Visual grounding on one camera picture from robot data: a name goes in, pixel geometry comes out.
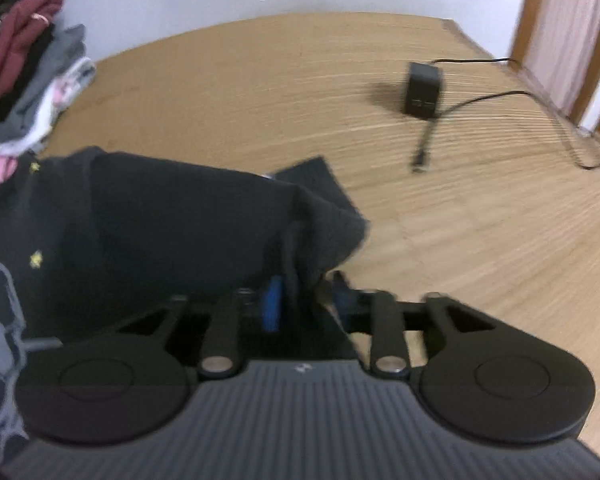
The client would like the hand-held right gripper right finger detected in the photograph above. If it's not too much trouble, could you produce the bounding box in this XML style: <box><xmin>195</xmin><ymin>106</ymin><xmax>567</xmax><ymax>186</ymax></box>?
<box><xmin>325</xmin><ymin>270</ymin><xmax>498</xmax><ymax>380</ymax></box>

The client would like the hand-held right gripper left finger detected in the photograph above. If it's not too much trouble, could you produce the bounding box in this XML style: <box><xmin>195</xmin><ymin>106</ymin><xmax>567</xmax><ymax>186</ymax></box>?
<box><xmin>112</xmin><ymin>274</ymin><xmax>285</xmax><ymax>380</ymax></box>

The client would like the black printed T-shirt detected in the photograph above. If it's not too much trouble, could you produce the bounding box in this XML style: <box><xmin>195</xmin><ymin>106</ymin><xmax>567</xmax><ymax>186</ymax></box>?
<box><xmin>0</xmin><ymin>146</ymin><xmax>372</xmax><ymax>466</ymax></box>

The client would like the stack of folded clothes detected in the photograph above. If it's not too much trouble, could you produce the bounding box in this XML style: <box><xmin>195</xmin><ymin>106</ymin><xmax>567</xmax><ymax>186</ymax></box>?
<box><xmin>0</xmin><ymin>24</ymin><xmax>87</xmax><ymax>148</ymax></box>

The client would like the black power adapter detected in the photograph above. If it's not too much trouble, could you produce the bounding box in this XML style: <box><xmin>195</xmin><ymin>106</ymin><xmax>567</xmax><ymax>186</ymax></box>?
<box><xmin>404</xmin><ymin>61</ymin><xmax>444</xmax><ymax>118</ymax></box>

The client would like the white pink printed garment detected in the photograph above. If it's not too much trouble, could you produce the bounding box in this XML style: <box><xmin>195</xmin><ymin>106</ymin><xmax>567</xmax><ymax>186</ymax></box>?
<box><xmin>0</xmin><ymin>57</ymin><xmax>97</xmax><ymax>161</ymax></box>

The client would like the plain black garment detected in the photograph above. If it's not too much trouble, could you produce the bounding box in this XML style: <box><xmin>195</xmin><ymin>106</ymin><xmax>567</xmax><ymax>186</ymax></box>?
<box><xmin>0</xmin><ymin>20</ymin><xmax>56</xmax><ymax>126</ymax></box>

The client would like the pale pink door panel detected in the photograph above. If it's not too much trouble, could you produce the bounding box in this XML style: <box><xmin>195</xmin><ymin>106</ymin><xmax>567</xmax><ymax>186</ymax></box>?
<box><xmin>522</xmin><ymin>0</ymin><xmax>600</xmax><ymax>111</ymax></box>

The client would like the black cable with plug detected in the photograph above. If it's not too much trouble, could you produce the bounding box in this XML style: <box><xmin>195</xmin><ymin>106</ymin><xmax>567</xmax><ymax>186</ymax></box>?
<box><xmin>410</xmin><ymin>90</ymin><xmax>600</xmax><ymax>175</ymax></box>

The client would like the black power cord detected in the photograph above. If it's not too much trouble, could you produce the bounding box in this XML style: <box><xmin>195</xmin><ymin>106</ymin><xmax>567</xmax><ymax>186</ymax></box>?
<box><xmin>430</xmin><ymin>57</ymin><xmax>523</xmax><ymax>73</ymax></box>

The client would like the wooden door frame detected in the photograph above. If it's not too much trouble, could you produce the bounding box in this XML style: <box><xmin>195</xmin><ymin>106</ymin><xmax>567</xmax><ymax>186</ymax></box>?
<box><xmin>510</xmin><ymin>0</ymin><xmax>600</xmax><ymax>126</ymax></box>

